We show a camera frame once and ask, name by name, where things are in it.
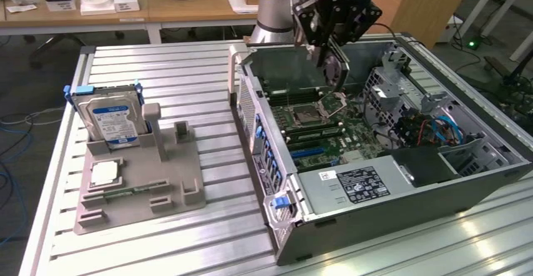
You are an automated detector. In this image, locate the silver CPU chip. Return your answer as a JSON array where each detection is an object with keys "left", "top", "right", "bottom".
[{"left": 89, "top": 162, "right": 119, "bottom": 187}]

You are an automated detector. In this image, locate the blue expansion slot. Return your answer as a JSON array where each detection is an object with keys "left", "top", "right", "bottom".
[{"left": 290, "top": 147, "right": 326, "bottom": 160}]

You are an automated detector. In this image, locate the black cable over case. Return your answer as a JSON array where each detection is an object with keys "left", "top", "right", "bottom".
[{"left": 373, "top": 22, "right": 422, "bottom": 44}]

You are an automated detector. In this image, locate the metal disk bay cage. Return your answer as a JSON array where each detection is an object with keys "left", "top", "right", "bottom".
[{"left": 361, "top": 66, "right": 426, "bottom": 140}]

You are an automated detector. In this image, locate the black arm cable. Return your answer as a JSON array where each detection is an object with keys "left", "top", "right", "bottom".
[{"left": 284, "top": 0, "right": 301, "bottom": 47}]

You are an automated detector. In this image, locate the blue floor cable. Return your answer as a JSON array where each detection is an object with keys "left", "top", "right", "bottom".
[{"left": 0, "top": 122, "right": 35, "bottom": 246}]

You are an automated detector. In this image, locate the black and white box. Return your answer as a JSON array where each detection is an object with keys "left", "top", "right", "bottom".
[{"left": 41, "top": 0, "right": 77, "bottom": 12}]

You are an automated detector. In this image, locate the black RAM stick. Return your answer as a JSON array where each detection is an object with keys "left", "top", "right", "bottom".
[{"left": 285, "top": 127, "right": 341, "bottom": 141}]

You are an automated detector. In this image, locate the white paper stack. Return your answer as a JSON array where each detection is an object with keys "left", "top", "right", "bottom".
[{"left": 224, "top": 0, "right": 260, "bottom": 14}]

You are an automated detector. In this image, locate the blue case latch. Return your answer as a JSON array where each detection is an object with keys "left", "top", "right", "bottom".
[{"left": 269, "top": 196, "right": 290, "bottom": 210}]

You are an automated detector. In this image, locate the metal socket cover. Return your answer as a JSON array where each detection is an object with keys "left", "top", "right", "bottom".
[{"left": 316, "top": 91, "right": 349, "bottom": 112}]

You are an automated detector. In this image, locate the dark grey PC case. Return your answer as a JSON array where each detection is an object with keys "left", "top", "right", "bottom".
[{"left": 227, "top": 32, "right": 533, "bottom": 266}]

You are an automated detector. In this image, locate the hard disk in blue caddy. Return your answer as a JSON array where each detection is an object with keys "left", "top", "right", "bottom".
[{"left": 63, "top": 81, "right": 148, "bottom": 149}]

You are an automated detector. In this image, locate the wooden desk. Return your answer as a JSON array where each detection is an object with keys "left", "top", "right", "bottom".
[{"left": 0, "top": 0, "right": 268, "bottom": 37}]

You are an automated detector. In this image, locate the white tape roll on box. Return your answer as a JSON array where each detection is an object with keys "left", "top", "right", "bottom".
[{"left": 79, "top": 0, "right": 117, "bottom": 16}]

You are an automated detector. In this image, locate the grey parts rack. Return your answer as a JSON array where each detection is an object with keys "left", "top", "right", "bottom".
[{"left": 73, "top": 102, "right": 208, "bottom": 236}]

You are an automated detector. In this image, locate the blue wire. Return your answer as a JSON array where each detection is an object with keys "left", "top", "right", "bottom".
[{"left": 432, "top": 115, "right": 465, "bottom": 147}]

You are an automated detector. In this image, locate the white paper card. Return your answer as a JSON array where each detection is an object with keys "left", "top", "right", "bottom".
[{"left": 5, "top": 4, "right": 39, "bottom": 13}]

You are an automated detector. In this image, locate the grey power supply unit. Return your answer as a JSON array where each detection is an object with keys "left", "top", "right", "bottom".
[{"left": 296, "top": 155, "right": 414, "bottom": 216}]

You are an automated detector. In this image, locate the white labelled box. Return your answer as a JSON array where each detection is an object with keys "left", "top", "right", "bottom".
[{"left": 112, "top": 0, "right": 141, "bottom": 13}]

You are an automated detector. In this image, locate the white table frame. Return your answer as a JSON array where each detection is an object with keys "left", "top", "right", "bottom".
[{"left": 456, "top": 0, "right": 533, "bottom": 62}]

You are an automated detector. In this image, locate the CPU socket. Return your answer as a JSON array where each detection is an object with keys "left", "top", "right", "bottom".
[{"left": 290, "top": 104, "right": 324, "bottom": 126}]

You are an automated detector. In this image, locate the green RAM stick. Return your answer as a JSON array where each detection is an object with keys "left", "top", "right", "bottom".
[{"left": 103, "top": 185, "right": 153, "bottom": 199}]

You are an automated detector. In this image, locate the wooden cabinet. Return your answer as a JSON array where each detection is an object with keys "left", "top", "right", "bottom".
[{"left": 365, "top": 0, "right": 478, "bottom": 49}]

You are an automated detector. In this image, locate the black graphics card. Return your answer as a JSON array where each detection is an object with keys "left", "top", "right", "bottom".
[{"left": 305, "top": 43, "right": 352, "bottom": 94}]

